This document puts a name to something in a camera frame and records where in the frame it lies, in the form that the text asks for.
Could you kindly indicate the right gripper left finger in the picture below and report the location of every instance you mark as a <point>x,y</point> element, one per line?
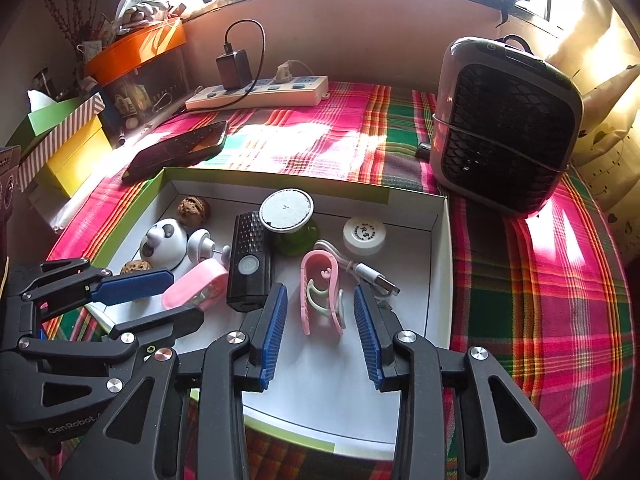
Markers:
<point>142,433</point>

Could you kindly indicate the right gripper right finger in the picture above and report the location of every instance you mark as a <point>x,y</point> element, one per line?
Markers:
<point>501,434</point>

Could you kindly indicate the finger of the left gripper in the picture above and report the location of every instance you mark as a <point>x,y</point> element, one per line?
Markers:
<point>121,343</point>
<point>49,289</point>

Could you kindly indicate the walnut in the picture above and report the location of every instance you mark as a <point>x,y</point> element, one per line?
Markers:
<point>193,212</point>
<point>137,265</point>

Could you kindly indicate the pink silicone pouch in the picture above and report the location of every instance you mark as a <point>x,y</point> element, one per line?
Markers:
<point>203,285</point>

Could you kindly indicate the white panda toy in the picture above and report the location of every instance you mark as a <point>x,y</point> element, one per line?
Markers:
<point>164,244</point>

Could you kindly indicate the white knob hook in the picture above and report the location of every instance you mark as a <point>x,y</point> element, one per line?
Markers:
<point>201,246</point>

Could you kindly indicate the black remote device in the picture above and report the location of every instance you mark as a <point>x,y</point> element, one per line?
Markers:
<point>249,279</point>

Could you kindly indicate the white green suction cup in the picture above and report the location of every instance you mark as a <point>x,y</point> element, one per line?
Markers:
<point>287,213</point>

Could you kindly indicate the pink green clip holder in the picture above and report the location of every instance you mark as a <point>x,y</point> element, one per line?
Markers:
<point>320,290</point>

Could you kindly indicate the white round tape roll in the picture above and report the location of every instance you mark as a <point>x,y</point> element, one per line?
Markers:
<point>364,236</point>

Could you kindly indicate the yellow box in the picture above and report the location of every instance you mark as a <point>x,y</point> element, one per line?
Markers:
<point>76,159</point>

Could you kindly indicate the brown patterned box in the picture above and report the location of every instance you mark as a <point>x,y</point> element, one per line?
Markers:
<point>9,162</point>

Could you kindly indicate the white cardboard box tray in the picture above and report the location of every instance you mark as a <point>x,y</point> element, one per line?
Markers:
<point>320,395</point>

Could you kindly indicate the red plaid tablecloth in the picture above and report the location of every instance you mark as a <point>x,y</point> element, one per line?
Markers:
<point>546,295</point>

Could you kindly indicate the green tissue box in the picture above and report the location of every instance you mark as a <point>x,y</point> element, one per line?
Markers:
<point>44,114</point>

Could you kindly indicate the black smartphone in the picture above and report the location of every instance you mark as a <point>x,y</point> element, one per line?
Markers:
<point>183,150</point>

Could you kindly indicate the orange storage box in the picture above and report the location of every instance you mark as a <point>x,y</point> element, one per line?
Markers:
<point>135,49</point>

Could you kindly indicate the black charger adapter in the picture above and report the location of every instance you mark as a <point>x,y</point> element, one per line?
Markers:
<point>234,68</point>

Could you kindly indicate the plant on shelf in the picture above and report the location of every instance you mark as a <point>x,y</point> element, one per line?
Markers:
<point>131,15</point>

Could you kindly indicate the small white plug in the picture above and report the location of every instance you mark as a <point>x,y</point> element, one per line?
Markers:
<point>283,73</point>

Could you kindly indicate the white power strip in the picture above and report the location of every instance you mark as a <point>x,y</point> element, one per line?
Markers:
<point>300,91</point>

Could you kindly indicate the grey portable fan heater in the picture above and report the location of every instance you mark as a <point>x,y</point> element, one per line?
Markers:
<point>505,123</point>

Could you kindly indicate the cream heart pattern curtain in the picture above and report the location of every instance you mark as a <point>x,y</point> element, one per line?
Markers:
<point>602,59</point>

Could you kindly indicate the black window latch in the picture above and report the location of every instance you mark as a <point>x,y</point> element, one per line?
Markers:
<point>507,7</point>

